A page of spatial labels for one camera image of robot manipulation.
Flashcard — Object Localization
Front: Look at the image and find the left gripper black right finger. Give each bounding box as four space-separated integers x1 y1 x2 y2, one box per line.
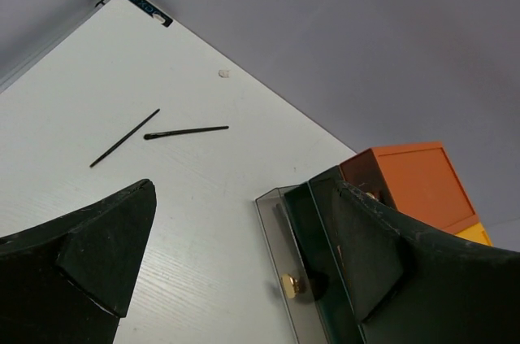
332 182 519 343

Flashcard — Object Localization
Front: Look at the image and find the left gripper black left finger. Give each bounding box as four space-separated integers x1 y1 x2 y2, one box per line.
1 179 157 343

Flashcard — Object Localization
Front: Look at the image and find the clear wide bottom drawer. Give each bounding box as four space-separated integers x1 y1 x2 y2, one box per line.
255 185 327 343

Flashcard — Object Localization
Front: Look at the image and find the thin black makeup brush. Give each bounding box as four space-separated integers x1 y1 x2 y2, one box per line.
143 125 229 141

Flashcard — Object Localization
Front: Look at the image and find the long thin black stick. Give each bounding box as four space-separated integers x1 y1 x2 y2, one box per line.
89 108 160 168

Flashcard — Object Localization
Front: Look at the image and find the yellow drawer box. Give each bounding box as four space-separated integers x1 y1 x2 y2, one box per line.
456 222 493 246

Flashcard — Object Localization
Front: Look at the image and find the dark orange drawer box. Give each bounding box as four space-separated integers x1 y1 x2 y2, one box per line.
340 142 479 234

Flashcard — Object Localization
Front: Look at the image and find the dark grey drawer box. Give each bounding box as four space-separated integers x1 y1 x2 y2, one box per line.
284 166 364 343

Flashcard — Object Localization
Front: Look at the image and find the small beige scrap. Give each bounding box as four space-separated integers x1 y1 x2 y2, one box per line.
218 70 230 78

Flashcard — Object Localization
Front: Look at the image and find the blue label sticker left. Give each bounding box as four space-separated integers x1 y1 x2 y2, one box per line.
128 0 173 28

